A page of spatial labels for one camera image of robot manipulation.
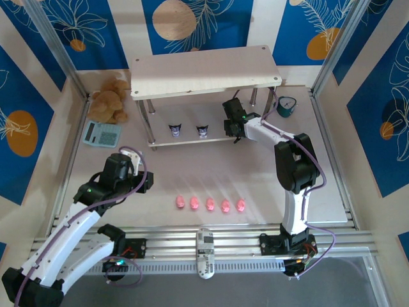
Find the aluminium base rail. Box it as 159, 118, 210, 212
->
30, 225, 374, 278

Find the light blue calculator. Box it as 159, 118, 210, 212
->
82, 121, 123, 148

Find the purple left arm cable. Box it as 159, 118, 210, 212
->
14, 146, 148, 306

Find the brown plush toy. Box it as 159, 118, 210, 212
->
88, 77, 130, 125

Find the aluminium side rail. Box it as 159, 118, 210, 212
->
44, 97, 92, 237
309, 89, 358, 230

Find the black controller board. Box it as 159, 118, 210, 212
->
282, 258, 309, 279
102, 257, 129, 282

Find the aluminium frame post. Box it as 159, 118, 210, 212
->
310, 0, 374, 97
22, 0, 91, 102

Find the silver oval label tag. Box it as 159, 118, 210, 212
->
195, 226, 215, 280

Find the white two-tier shelf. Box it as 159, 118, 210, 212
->
130, 44, 282, 152

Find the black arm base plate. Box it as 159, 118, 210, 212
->
259, 234, 317, 256
123, 238, 148, 259

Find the teal alarm clock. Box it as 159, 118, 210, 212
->
275, 95, 298, 119

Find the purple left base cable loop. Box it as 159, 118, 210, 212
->
104, 258, 143, 286

